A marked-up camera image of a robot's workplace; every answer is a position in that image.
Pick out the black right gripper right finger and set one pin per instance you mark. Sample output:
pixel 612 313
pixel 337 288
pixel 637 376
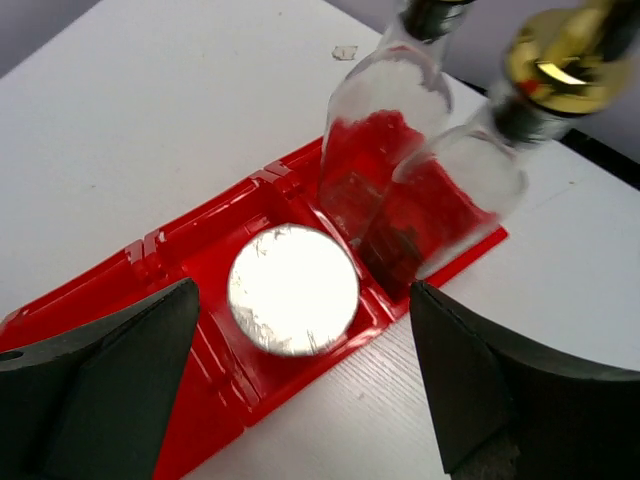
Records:
pixel 504 406

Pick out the tall white powder shaker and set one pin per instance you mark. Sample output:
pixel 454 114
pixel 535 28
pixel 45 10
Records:
pixel 293 291

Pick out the small tape scrap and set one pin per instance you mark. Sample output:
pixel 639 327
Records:
pixel 344 52

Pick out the dark sauce bottle gold pourer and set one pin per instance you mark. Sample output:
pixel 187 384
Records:
pixel 449 194

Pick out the clear bottle gold pourer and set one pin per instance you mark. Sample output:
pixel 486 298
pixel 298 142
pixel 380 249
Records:
pixel 387 105

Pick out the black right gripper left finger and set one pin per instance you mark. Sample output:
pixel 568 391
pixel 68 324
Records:
pixel 95 401

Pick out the red plastic compartment bin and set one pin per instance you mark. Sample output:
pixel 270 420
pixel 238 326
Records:
pixel 228 384

